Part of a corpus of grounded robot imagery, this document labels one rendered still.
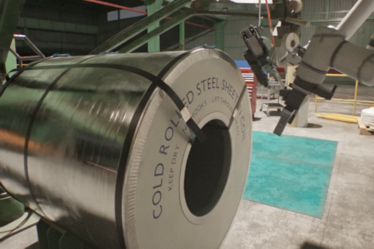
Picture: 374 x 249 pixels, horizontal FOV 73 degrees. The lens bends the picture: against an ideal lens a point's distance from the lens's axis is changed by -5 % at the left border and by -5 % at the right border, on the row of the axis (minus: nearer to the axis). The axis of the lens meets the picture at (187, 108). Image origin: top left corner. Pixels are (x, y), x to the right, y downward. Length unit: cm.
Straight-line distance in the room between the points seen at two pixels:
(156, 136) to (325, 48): 62
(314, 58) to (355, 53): 11
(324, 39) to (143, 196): 77
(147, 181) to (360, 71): 75
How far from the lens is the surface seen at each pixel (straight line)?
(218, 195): 158
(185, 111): 100
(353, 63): 82
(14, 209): 267
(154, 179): 101
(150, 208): 104
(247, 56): 142
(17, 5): 160
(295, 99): 86
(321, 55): 85
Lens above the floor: 128
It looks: 9 degrees down
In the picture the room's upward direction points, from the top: straight up
